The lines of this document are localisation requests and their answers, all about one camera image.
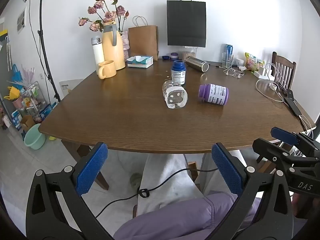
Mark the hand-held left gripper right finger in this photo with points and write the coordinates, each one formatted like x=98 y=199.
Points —
x=227 y=168

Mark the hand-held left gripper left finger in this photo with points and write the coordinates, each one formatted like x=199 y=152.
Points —
x=91 y=170

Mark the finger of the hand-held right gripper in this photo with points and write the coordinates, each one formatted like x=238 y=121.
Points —
x=270 y=151
x=283 y=135

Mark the clear glass cup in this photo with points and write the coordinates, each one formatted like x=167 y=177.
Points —
x=175 y=96

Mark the black phone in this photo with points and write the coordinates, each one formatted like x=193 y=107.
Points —
x=292 y=103

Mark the person's grey trouser legs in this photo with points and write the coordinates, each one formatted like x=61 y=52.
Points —
x=165 y=180

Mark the green plastic basin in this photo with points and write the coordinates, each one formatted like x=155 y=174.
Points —
x=35 y=136

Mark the white charger block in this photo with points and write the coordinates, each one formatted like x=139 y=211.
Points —
x=262 y=72

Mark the dark wooden chair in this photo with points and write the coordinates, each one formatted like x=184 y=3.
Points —
x=283 y=68

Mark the purple jacket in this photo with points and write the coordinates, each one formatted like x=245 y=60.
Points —
x=180 y=217

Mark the purple pill bottle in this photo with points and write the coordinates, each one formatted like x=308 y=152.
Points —
x=213 y=94

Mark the cardboard box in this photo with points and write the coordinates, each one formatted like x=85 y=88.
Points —
x=27 y=122

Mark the colourful snack packets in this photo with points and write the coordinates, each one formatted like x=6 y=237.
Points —
x=252 y=61

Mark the white earphones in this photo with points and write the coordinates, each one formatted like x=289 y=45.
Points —
x=233 y=72

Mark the white panel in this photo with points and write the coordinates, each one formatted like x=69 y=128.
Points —
x=70 y=85

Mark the yellow mug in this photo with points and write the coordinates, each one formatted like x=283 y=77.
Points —
x=107 y=69

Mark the blue drink can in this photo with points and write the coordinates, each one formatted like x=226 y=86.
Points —
x=228 y=48

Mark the blue pill bottle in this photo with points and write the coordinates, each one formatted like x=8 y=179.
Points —
x=178 y=73

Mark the stainless steel bottle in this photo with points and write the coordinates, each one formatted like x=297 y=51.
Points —
x=197 y=63

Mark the white thermos bottle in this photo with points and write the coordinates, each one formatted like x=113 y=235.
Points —
x=97 y=53

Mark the tissue box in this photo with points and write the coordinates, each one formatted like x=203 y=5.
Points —
x=140 y=61

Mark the clear plastic container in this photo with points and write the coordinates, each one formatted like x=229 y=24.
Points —
x=189 y=53

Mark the blue tote bag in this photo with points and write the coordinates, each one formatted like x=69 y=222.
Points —
x=16 y=73

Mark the yellow thermos jug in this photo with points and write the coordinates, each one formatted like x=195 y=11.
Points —
x=113 y=47

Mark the small purple jar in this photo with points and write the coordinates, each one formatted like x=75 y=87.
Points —
x=174 y=55

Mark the pink vase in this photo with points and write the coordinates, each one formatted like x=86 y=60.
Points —
x=125 y=43

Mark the brown paper bag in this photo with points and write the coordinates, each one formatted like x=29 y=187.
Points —
x=143 y=41

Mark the black light stand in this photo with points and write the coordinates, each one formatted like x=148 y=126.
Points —
x=42 y=30

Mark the black paper bag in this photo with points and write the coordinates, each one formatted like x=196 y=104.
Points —
x=186 y=22

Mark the dried pink flowers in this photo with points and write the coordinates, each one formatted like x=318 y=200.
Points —
x=105 y=12

